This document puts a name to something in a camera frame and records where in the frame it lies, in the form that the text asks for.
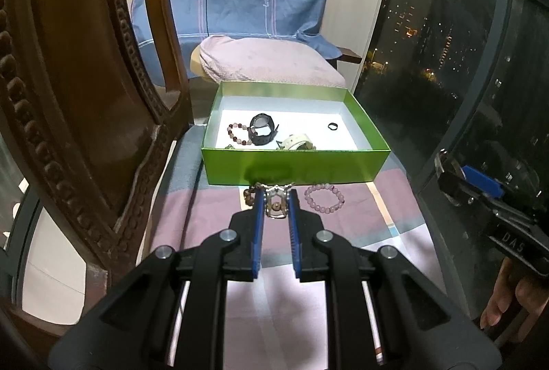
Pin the pink pillow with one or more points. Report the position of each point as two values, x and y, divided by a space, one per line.
270 61

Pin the green cardboard box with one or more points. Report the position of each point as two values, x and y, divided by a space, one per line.
296 168

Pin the dark framed window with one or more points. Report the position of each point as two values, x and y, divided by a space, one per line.
433 52

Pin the carved wooden chair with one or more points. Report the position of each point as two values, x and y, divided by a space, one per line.
64 95

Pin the dark wooden armrest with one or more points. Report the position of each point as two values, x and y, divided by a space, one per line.
349 54

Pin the pink and grey plaid cloth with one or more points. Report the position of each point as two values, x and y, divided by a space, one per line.
206 211

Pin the black wrist watch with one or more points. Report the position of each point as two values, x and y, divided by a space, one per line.
261 123

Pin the white wrist watch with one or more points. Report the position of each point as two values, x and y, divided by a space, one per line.
296 140

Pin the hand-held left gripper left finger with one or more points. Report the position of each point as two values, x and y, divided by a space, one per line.
257 224

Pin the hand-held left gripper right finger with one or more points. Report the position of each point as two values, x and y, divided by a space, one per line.
294 224

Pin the person's right hand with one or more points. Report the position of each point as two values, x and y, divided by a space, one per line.
510 301

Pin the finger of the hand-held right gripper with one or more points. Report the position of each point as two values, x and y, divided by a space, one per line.
480 179

